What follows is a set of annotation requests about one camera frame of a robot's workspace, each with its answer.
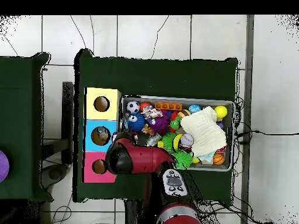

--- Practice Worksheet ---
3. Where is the green puffer ball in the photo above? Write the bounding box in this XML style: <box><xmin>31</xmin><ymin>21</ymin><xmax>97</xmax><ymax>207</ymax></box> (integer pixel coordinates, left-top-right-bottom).
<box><xmin>173</xmin><ymin>150</ymin><xmax>194</xmax><ymax>169</ymax></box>

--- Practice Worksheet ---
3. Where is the cream waffle cloth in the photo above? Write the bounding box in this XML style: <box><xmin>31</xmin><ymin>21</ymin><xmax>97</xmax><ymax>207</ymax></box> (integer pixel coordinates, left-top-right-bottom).
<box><xmin>180</xmin><ymin>106</ymin><xmax>228</xmax><ymax>158</ymax></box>

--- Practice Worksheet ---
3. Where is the orange basketball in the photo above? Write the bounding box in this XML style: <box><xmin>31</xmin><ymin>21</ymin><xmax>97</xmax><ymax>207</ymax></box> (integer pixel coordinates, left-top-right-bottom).
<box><xmin>213</xmin><ymin>152</ymin><xmax>225</xmax><ymax>165</ymax></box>

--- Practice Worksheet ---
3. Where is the wooden box with three holes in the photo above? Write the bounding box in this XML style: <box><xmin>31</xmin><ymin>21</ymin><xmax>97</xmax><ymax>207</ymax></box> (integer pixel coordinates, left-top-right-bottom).
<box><xmin>82</xmin><ymin>87</ymin><xmax>122</xmax><ymax>184</ymax></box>

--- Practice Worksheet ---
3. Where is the purple spiky toy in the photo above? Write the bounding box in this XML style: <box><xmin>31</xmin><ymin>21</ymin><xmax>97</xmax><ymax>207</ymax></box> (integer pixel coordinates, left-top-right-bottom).
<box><xmin>150</xmin><ymin>114</ymin><xmax>170</xmax><ymax>137</ymax></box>

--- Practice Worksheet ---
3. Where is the blue puffer ball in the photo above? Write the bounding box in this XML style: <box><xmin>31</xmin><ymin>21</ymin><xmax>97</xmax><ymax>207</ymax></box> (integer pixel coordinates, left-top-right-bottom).
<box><xmin>127</xmin><ymin>113</ymin><xmax>146</xmax><ymax>132</ymax></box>

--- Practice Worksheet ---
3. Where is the soccer ball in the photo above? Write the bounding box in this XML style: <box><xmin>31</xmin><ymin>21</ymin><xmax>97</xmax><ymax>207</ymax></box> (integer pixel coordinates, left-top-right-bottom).
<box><xmin>126</xmin><ymin>100</ymin><xmax>140</xmax><ymax>114</ymax></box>

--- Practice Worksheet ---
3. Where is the orange plastic block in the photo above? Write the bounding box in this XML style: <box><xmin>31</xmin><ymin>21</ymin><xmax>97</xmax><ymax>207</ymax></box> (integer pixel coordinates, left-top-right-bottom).
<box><xmin>154</xmin><ymin>101</ymin><xmax>183</xmax><ymax>111</ymax></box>

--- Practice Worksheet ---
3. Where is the white baseball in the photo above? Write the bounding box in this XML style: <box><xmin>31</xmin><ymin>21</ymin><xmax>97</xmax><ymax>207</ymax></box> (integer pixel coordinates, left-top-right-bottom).
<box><xmin>179</xmin><ymin>133</ymin><xmax>195</xmax><ymax>147</ymax></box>

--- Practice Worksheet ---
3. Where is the dark green table cloth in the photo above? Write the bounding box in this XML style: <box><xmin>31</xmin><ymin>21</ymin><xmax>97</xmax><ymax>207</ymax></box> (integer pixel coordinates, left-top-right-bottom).
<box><xmin>0</xmin><ymin>52</ymin><xmax>54</xmax><ymax>202</ymax></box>
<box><xmin>72</xmin><ymin>48</ymin><xmax>239</xmax><ymax>203</ymax></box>

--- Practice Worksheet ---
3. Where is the purple round object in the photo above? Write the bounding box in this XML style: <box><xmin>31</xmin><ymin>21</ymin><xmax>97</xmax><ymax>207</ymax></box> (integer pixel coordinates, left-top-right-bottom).
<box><xmin>0</xmin><ymin>150</ymin><xmax>11</xmax><ymax>183</ymax></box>

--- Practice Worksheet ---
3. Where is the silver wire mesh bin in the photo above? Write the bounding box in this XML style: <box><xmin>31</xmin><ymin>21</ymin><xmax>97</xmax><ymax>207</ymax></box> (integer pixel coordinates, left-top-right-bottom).
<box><xmin>118</xmin><ymin>94</ymin><xmax>235</xmax><ymax>173</ymax></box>

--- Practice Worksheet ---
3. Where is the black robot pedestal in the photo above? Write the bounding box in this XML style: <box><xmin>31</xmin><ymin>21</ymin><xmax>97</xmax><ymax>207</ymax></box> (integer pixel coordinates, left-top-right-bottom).
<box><xmin>124</xmin><ymin>199</ymin><xmax>150</xmax><ymax>224</ymax></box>

